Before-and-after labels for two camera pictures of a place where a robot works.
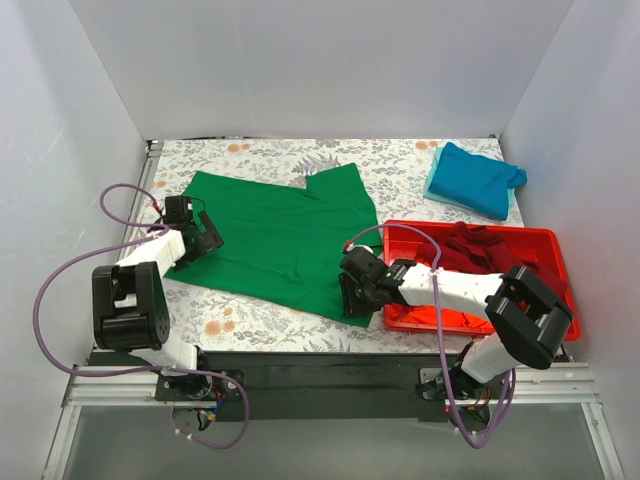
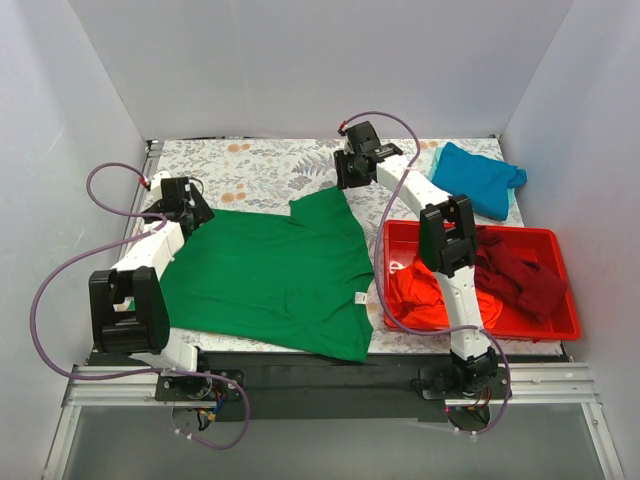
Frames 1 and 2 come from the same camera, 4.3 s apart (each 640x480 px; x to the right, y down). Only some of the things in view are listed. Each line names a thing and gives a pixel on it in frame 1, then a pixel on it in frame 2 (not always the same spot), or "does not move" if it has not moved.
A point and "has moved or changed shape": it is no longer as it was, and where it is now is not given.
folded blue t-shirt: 476,181 does not move
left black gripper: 208,239 to 198,208
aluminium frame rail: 87,386 does not move
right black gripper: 351,298 to 344,171
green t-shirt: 282,242 has moved or changed shape
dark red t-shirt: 477,250 does not move
